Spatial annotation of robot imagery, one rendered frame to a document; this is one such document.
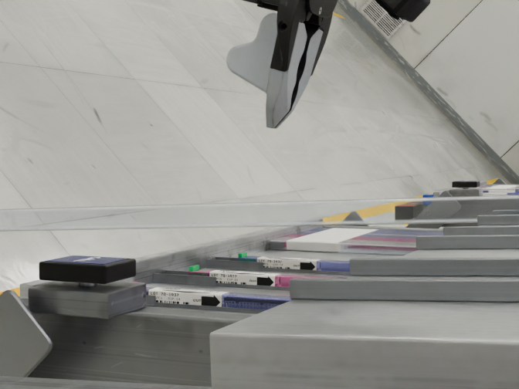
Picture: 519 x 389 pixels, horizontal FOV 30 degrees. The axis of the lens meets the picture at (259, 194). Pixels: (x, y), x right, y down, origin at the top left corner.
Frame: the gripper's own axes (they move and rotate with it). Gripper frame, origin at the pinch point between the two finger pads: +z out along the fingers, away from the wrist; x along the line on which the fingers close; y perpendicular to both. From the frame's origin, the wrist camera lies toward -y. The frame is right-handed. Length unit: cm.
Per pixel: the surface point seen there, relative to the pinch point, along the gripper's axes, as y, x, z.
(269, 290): -3.2, 1.6, 14.1
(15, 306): 5.0, 25.3, 14.4
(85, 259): 2.9, 21.8, 11.1
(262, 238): 7.9, -24.9, 15.5
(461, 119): 136, -859, 14
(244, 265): 3.6, -9.8, 15.6
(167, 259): 7.9, -1.7, 15.4
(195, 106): 137, -275, 23
